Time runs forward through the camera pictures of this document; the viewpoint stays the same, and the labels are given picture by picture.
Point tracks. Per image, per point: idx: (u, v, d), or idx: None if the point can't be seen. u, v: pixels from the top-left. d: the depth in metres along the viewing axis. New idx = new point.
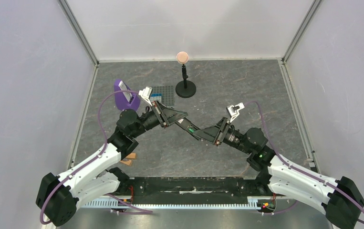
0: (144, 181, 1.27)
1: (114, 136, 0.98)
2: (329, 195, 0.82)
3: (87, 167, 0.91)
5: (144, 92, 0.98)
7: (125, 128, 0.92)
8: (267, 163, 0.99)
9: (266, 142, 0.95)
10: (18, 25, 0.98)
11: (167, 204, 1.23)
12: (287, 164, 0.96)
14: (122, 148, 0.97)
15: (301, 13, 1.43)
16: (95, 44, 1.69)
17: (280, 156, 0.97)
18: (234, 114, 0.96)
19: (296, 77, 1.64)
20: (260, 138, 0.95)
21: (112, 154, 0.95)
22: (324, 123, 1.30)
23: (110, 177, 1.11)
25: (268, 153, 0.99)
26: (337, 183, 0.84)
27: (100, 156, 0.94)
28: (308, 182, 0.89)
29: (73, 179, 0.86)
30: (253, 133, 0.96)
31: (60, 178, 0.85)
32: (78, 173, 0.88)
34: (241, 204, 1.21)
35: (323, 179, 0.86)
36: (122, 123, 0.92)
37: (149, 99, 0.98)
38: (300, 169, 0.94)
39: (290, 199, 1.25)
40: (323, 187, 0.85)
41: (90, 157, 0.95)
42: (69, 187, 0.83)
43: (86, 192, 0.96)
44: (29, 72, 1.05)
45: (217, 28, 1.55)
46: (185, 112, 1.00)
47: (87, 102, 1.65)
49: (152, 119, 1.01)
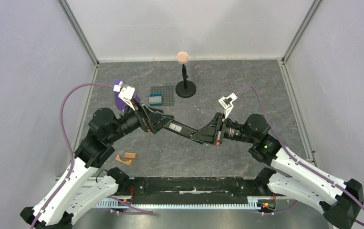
0: (144, 180, 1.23)
1: (85, 141, 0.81)
2: (338, 197, 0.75)
3: (58, 193, 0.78)
5: (125, 91, 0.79)
7: (98, 129, 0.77)
8: (272, 156, 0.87)
9: (269, 129, 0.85)
10: (18, 25, 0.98)
11: (167, 204, 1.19)
12: (294, 160, 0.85)
14: (93, 158, 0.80)
15: (301, 13, 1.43)
16: (95, 44, 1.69)
17: (286, 149, 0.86)
18: (227, 108, 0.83)
19: (296, 77, 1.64)
20: (261, 124, 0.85)
21: (81, 171, 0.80)
22: (324, 123, 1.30)
23: (107, 182, 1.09)
25: (273, 144, 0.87)
26: (346, 185, 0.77)
27: (67, 179, 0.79)
28: (316, 181, 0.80)
29: (46, 212, 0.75)
30: (254, 120, 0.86)
31: (35, 212, 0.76)
32: (50, 203, 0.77)
34: (241, 204, 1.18)
35: (331, 180, 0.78)
36: (94, 123, 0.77)
37: (130, 102, 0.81)
38: (308, 166, 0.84)
39: (290, 199, 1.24)
40: (331, 189, 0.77)
41: (59, 181, 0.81)
42: (45, 222, 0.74)
43: (81, 205, 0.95)
44: (30, 73, 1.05)
45: (217, 28, 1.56)
46: (172, 116, 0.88)
47: (87, 102, 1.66)
49: (132, 121, 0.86)
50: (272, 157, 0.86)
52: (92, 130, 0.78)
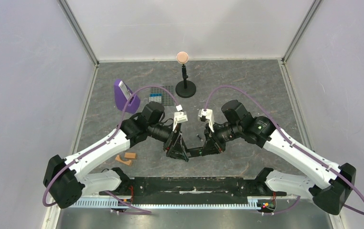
0: (144, 181, 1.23)
1: (129, 121, 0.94)
2: (331, 182, 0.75)
3: (94, 151, 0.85)
5: (180, 114, 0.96)
7: (151, 112, 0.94)
8: (267, 137, 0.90)
9: (242, 107, 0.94)
10: (18, 25, 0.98)
11: (167, 204, 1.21)
12: (289, 142, 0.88)
14: (132, 135, 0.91)
15: (301, 13, 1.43)
16: (96, 44, 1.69)
17: (281, 130, 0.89)
18: (208, 120, 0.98)
19: (296, 77, 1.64)
20: (234, 104, 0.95)
21: (120, 140, 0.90)
22: (325, 122, 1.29)
23: (113, 175, 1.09)
25: (265, 124, 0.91)
26: (340, 169, 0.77)
27: (108, 142, 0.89)
28: (310, 165, 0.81)
29: (79, 163, 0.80)
30: (228, 104, 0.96)
31: (67, 161, 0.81)
32: (85, 158, 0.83)
34: (241, 204, 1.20)
35: (326, 164, 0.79)
36: (150, 108, 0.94)
37: (175, 123, 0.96)
38: (304, 149, 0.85)
39: (290, 199, 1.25)
40: (326, 173, 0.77)
41: (97, 142, 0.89)
42: (75, 171, 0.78)
43: (91, 182, 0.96)
44: (29, 72, 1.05)
45: (217, 28, 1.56)
46: (187, 159, 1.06)
47: (87, 102, 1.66)
49: (163, 133, 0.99)
50: (265, 137, 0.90)
52: (143, 112, 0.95)
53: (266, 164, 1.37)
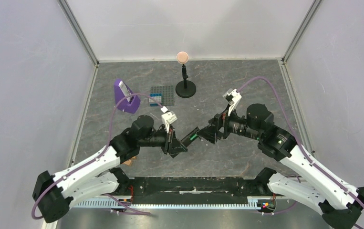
0: (144, 180, 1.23)
1: (119, 137, 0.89)
2: (349, 205, 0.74)
3: (83, 169, 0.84)
5: (168, 115, 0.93)
7: (139, 130, 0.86)
8: (288, 153, 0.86)
9: (271, 117, 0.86)
10: (19, 26, 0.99)
11: (167, 204, 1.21)
12: (309, 161, 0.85)
14: (123, 151, 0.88)
15: (301, 13, 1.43)
16: (96, 44, 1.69)
17: (302, 148, 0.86)
18: (231, 104, 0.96)
19: (296, 77, 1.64)
20: (263, 111, 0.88)
21: (110, 158, 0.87)
22: (324, 122, 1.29)
23: (109, 178, 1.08)
25: (288, 140, 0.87)
26: (358, 193, 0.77)
27: (97, 160, 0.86)
28: (328, 186, 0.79)
29: (67, 180, 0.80)
30: (255, 109, 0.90)
31: (56, 177, 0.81)
32: (73, 174, 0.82)
34: (241, 204, 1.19)
35: (345, 187, 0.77)
36: (138, 125, 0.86)
37: (169, 125, 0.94)
38: (323, 169, 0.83)
39: (290, 199, 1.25)
40: (344, 196, 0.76)
41: (88, 159, 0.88)
42: (62, 189, 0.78)
43: (81, 192, 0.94)
44: (29, 72, 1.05)
45: (217, 28, 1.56)
46: (185, 149, 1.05)
47: (87, 102, 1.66)
49: (159, 138, 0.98)
50: (286, 153, 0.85)
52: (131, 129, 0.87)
53: (266, 164, 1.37)
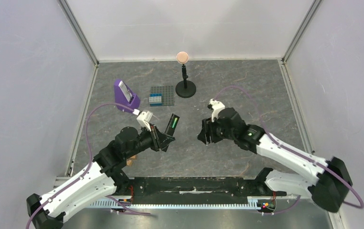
0: (144, 180, 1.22)
1: (102, 152, 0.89)
2: (318, 175, 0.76)
3: (68, 189, 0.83)
5: (144, 114, 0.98)
7: (122, 143, 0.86)
8: (256, 141, 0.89)
9: (236, 115, 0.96)
10: (18, 26, 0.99)
11: (167, 204, 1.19)
12: (276, 143, 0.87)
14: (110, 166, 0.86)
15: (301, 13, 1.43)
16: (95, 44, 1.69)
17: (270, 134, 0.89)
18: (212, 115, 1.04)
19: (296, 77, 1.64)
20: (229, 112, 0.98)
21: (95, 174, 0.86)
22: (324, 122, 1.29)
23: (106, 182, 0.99)
25: (256, 132, 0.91)
26: (327, 163, 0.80)
27: (82, 178, 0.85)
28: (298, 161, 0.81)
29: (52, 202, 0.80)
30: (224, 110, 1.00)
31: (43, 200, 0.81)
32: (58, 195, 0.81)
34: (241, 204, 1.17)
35: (312, 159, 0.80)
36: (120, 138, 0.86)
37: (148, 123, 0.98)
38: (291, 148, 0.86)
39: (290, 199, 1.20)
40: (313, 167, 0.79)
41: (74, 177, 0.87)
42: (48, 211, 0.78)
43: (75, 204, 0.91)
44: (29, 72, 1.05)
45: (217, 28, 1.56)
46: (172, 138, 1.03)
47: (87, 102, 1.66)
49: (146, 140, 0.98)
50: (254, 141, 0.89)
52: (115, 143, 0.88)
53: (266, 163, 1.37)
